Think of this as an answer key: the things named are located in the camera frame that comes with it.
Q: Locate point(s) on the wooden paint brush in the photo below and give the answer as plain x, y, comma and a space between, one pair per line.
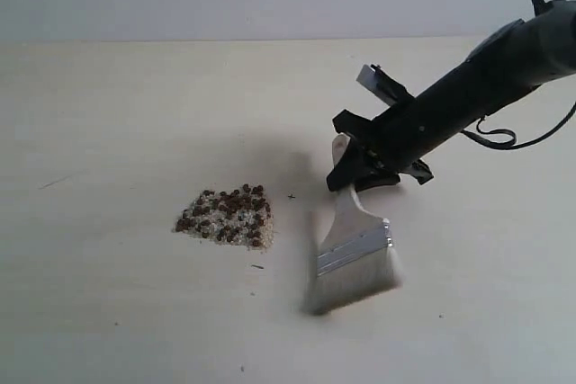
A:
356, 260

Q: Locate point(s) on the brown beans and grain pile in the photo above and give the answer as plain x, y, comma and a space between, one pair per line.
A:
240, 217

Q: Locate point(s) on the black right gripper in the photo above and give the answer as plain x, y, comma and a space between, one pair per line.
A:
365, 159

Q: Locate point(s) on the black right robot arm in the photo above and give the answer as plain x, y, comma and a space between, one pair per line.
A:
509, 65

